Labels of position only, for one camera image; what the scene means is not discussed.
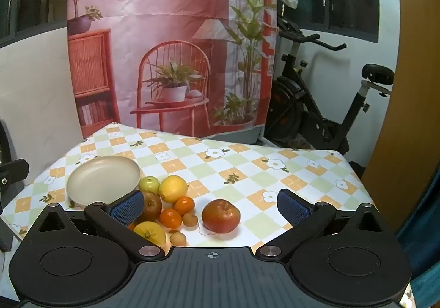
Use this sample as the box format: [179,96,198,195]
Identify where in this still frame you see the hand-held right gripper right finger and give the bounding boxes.
[255,188,396,262]

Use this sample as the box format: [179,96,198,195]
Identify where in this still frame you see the printed backdrop cloth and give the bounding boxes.
[66,0,278,139]

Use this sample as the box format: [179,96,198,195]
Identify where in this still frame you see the black exercise bike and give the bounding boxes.
[266,7,396,160]

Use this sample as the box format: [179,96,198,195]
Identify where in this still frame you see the yellow grapefruit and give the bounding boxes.
[133,221,167,247]

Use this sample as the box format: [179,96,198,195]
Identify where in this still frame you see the beige round plate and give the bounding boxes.
[66,156,142,207]

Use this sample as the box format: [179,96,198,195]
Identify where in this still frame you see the dark teal cloth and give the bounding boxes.
[395,170,440,295]

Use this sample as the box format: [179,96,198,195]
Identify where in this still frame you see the yellow lemon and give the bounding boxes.
[158,175,188,203]

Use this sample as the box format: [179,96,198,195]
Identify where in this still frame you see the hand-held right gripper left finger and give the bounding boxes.
[27,189,167,263]

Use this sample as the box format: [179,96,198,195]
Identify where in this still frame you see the green apple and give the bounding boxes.
[139,176,160,193]

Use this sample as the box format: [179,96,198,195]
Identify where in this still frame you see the grey plastic box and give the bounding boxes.
[203,126,265,145]

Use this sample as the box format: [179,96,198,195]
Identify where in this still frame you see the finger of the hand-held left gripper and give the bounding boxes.
[0,157,30,214]

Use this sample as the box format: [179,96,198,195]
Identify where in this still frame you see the large red apple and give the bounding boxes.
[201,199,240,234]

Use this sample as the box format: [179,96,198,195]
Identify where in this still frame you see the small dark red apple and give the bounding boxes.
[137,191,163,223]

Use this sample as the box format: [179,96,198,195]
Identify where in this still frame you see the brown wooden panel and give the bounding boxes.
[361,0,440,236]

